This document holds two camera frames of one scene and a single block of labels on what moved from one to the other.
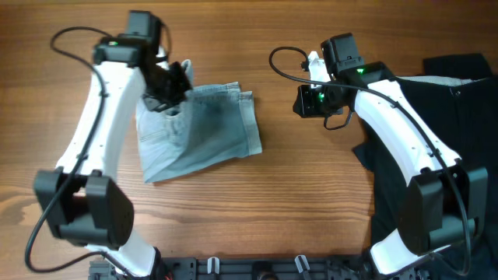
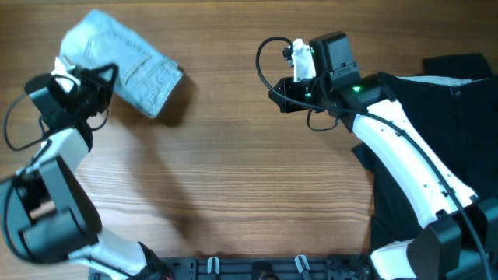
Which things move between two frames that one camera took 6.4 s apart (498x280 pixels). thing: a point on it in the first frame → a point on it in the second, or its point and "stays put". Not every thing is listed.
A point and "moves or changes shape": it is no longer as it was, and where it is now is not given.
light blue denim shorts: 214,124 moves or changes shape
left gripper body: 170,87 → 93,96
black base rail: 278,267 stays put
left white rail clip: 209,264 stays put
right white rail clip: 302,263 stays put
